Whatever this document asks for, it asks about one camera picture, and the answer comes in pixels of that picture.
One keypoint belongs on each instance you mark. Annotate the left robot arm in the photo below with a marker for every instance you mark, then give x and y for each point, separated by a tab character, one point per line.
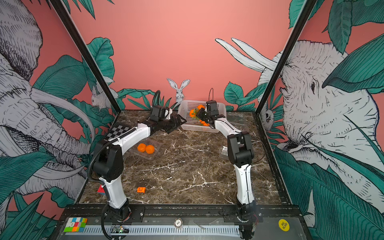
107	164

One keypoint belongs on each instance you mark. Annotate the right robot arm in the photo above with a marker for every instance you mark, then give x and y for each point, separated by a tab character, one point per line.
240	154

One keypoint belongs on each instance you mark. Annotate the orange with leaf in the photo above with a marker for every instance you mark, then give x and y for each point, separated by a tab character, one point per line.
204	123

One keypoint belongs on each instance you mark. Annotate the yellow round sticker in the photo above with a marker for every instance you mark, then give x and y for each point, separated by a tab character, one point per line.
284	225

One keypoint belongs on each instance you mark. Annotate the red cube on table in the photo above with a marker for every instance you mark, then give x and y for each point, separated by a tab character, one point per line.
101	190

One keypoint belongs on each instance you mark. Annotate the colourful cube on rail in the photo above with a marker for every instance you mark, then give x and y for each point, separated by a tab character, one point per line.
77	224

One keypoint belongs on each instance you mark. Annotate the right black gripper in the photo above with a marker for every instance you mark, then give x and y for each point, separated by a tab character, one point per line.
200	113

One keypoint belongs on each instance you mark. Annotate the clear container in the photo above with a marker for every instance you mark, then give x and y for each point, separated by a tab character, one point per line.
223	152
144	155

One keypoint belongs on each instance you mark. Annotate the small orange block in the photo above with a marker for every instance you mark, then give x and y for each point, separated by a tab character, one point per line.
141	190

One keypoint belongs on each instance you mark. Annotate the small circuit board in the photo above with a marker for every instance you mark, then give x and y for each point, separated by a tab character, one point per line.
120	230

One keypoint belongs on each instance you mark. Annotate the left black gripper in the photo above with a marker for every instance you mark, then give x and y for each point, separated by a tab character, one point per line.
175	125

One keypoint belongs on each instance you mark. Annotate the white plastic basket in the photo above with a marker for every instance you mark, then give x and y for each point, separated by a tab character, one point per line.
188	109

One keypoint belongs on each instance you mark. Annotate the black white checkerboard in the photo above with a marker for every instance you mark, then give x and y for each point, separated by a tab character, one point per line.
116	130

